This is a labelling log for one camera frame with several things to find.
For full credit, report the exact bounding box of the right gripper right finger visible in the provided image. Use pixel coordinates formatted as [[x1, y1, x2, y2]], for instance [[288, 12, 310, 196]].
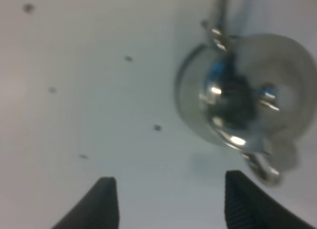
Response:
[[224, 170, 313, 229]]

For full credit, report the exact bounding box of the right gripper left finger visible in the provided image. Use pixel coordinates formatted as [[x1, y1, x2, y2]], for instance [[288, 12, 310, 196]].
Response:
[[54, 177, 119, 229]]

